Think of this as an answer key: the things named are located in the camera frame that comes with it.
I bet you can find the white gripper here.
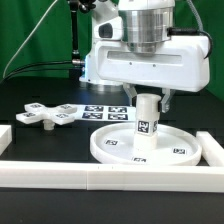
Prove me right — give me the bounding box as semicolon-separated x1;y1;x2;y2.
87;36;210;113

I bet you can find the white round table top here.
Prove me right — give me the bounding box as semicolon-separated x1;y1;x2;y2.
90;122;202;166

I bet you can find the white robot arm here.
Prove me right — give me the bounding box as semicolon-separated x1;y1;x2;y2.
80;0;212;113

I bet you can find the white marker sheet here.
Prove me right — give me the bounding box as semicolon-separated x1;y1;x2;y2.
64;104;136;122

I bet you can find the white right fence bar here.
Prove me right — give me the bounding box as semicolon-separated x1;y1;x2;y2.
196;131;224;167

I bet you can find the white fence bar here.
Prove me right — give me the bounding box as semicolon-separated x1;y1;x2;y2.
0;125;12;155
196;131;224;167
0;161;224;193

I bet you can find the white cross-shaped table base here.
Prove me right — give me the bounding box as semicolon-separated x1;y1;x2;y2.
16;103;77;131

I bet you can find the white left fence bar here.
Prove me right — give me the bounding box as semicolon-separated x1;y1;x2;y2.
0;125;12;155

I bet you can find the white front fence bar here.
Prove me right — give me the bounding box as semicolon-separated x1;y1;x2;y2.
0;161;224;193

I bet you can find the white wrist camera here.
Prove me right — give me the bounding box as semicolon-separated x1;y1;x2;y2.
94;16;123;40

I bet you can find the black cable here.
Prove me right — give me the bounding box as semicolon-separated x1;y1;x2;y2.
0;60;75;84

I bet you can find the grey cable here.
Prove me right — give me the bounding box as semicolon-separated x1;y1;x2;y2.
2;0;60;80

